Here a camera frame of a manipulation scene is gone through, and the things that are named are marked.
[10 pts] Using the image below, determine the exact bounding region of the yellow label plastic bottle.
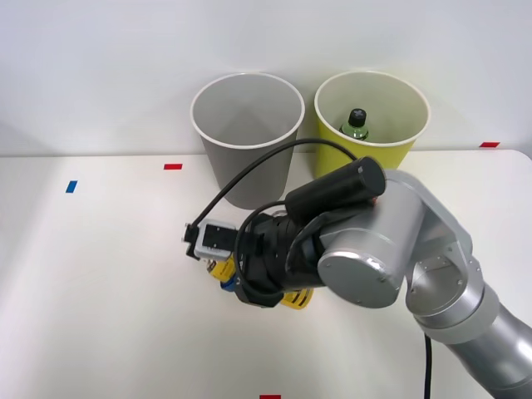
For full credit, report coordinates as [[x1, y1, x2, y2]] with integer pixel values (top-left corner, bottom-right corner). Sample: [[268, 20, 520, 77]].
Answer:
[[206, 258, 315, 313]]

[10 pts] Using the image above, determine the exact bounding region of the grey plastic waste bin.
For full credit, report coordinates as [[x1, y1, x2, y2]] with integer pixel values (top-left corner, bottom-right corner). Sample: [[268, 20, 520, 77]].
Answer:
[[190, 71, 306, 211]]

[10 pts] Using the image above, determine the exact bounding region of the green label plastic bottle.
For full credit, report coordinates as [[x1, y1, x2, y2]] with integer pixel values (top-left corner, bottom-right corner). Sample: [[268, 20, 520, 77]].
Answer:
[[339, 108, 371, 141]]

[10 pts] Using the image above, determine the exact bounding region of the yellow-green plastic waste bin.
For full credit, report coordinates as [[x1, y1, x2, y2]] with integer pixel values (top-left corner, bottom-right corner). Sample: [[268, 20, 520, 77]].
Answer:
[[313, 69, 431, 180]]

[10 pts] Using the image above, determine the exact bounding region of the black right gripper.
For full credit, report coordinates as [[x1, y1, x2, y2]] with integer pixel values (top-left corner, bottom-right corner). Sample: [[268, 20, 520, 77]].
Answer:
[[219, 214, 301, 309]]

